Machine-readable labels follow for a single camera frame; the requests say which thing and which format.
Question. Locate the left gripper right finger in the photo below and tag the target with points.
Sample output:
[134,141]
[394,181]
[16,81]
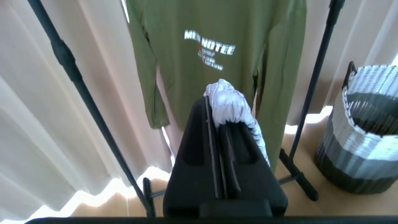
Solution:
[258,193]

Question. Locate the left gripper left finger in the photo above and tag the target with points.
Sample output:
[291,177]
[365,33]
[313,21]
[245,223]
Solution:
[189,189]

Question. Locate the pale blue garment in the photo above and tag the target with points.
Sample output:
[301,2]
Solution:
[228,102]

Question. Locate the green long-sleeved shirt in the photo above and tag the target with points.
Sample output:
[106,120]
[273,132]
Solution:
[186,87]

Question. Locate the white laundry basket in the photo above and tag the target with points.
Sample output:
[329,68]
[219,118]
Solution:
[363,146]

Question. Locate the black clothes rack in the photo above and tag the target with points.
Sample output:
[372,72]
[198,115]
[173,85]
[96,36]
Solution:
[71,68]

